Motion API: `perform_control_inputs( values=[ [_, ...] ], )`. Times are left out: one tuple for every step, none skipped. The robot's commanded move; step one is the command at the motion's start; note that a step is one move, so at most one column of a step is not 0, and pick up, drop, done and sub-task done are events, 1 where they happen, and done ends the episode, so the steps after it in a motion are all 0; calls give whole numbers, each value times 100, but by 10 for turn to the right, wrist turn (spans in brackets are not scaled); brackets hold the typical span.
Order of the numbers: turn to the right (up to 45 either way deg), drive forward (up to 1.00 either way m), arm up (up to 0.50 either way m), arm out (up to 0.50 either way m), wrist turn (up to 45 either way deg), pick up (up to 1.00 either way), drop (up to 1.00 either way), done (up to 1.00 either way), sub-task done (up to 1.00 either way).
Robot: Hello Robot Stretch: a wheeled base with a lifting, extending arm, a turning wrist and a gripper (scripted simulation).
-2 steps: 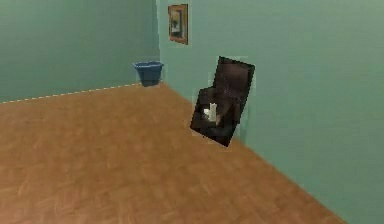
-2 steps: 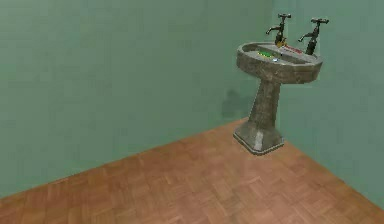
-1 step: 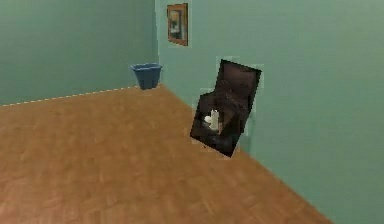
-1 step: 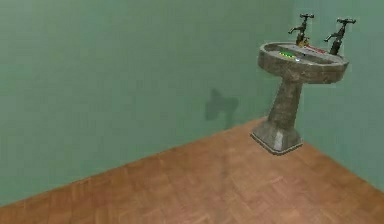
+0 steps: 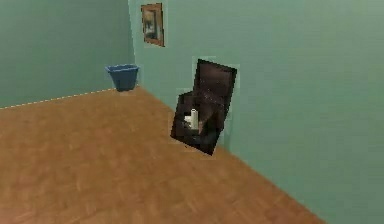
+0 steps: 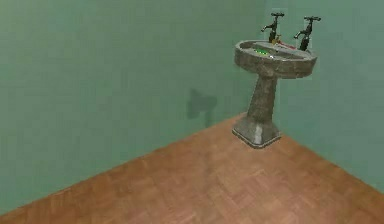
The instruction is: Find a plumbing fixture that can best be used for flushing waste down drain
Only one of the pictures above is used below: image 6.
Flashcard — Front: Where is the red toothbrush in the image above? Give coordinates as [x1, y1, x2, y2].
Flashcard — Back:
[279, 41, 297, 51]

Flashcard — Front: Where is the black sink tap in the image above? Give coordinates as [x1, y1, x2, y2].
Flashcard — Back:
[260, 12, 286, 44]
[293, 15, 322, 52]

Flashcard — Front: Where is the grey stone pedestal sink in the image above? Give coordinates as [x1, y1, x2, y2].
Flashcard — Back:
[231, 39, 318, 150]

